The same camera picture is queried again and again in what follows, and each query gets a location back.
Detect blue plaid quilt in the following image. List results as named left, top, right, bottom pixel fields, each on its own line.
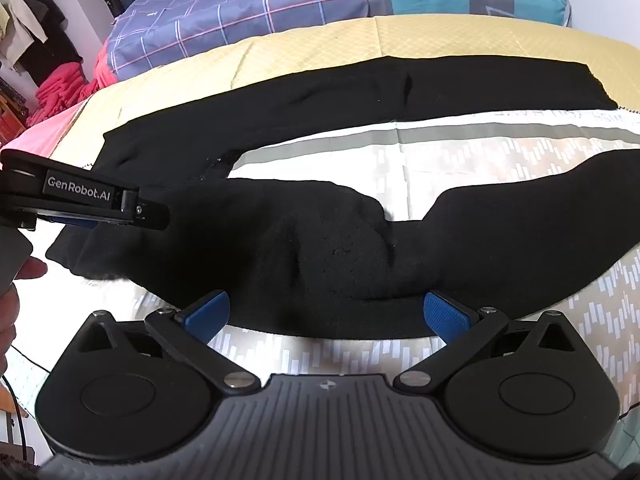
left=102, top=0, right=383, bottom=82

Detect black pants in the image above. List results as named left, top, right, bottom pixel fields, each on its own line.
left=45, top=55, right=640, bottom=341

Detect white grey patterned bed sheet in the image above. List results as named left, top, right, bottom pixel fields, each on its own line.
left=0, top=107, right=640, bottom=426

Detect black cable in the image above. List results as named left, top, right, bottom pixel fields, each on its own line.
left=0, top=344, right=48, bottom=463

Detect pile of red clothes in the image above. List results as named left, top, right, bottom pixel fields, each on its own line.
left=25, top=62, right=95, bottom=128

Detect hanging clothes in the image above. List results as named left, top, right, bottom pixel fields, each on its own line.
left=0, top=0, right=83, bottom=86

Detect person's left hand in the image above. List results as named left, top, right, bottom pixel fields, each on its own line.
left=0, top=255, right=50, bottom=377

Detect wooden shelf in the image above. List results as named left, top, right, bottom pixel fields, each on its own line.
left=0, top=77, right=28, bottom=147

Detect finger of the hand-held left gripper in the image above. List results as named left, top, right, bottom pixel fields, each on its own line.
left=49, top=187, right=171, bottom=232

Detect yellow quilted blanket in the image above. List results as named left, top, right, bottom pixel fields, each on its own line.
left=50, top=14, right=640, bottom=167

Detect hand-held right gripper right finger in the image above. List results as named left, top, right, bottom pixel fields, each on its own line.
left=394, top=291, right=583, bottom=393

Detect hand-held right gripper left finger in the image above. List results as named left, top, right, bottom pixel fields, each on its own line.
left=75, top=290, right=260, bottom=393

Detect pink bed sheet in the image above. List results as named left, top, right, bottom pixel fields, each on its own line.
left=0, top=37, right=123, bottom=161

